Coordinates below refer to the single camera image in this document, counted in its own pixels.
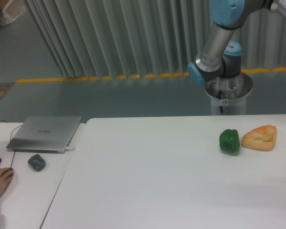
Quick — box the silver closed laptop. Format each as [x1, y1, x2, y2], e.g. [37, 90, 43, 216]
[6, 116, 81, 153]

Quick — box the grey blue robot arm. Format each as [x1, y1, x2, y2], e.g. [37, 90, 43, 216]
[187, 0, 286, 85]

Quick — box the triangular bread pastry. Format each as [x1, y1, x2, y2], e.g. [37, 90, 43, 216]
[241, 125, 277, 151]

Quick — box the green bell pepper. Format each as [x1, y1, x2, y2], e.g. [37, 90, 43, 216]
[219, 129, 240, 154]

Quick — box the white usb plug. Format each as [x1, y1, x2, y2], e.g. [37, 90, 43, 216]
[65, 147, 75, 151]

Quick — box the grey pleated curtain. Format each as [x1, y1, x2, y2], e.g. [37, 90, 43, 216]
[24, 0, 286, 79]

